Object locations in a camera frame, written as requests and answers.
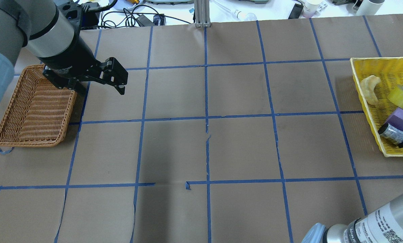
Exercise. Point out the white purple cup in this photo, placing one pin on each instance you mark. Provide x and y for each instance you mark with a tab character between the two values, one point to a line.
310	7

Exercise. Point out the small dark can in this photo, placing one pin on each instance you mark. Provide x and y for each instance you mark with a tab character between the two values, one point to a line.
392	134

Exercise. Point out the yellow plastic basket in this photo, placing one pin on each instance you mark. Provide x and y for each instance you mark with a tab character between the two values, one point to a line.
390	71

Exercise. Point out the brown wicker basket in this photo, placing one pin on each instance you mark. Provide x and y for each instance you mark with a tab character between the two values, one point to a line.
38	114

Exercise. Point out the yellow toy banana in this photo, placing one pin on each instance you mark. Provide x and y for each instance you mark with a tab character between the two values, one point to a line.
367	86

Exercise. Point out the aluminium frame post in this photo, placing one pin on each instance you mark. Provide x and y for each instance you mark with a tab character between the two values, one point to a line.
202	13

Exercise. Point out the light bulb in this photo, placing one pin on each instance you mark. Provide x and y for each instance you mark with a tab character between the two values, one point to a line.
237	14

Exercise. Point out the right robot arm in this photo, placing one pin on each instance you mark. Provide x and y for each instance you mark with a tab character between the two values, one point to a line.
384	225

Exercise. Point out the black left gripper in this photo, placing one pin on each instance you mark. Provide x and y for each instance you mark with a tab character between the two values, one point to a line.
73	58

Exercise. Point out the purple foam block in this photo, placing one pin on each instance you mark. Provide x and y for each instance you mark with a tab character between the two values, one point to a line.
395	119

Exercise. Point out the black power adapter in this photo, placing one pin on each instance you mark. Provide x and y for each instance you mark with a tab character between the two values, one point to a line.
296	11

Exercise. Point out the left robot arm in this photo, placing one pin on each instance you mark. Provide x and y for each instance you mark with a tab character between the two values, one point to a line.
42	28

